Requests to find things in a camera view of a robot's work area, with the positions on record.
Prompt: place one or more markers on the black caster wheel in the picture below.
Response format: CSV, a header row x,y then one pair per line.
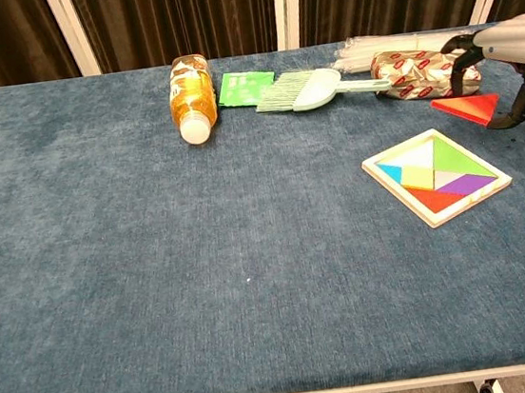
x,y
488,390

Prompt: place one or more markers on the wooden tangram puzzle board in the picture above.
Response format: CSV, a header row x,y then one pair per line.
x,y
433,218

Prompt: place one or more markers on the red triangle puzzle piece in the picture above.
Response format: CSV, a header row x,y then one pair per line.
x,y
472,107

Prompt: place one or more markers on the blue table cloth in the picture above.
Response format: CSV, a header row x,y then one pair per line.
x,y
203,261

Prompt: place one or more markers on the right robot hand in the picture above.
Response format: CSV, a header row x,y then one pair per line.
x,y
516,40

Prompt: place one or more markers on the green foil packet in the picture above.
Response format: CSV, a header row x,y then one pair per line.
x,y
242,89

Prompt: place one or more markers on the yellow tangram square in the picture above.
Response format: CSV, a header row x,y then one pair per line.
x,y
417,177

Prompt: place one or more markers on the green tangram triangle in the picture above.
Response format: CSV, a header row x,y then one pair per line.
x,y
452,159

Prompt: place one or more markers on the purple tangram parallelogram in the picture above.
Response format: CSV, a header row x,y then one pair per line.
x,y
467,185

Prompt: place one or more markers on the blue tangram triangle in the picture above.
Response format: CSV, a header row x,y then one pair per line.
x,y
391,172

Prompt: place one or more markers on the mint green hand brush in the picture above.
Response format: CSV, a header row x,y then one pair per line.
x,y
312,92

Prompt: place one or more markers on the brown red snack pack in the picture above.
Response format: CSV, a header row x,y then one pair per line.
x,y
415,74

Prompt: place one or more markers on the amber tea plastic bottle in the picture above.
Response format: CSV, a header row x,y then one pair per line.
x,y
192,99

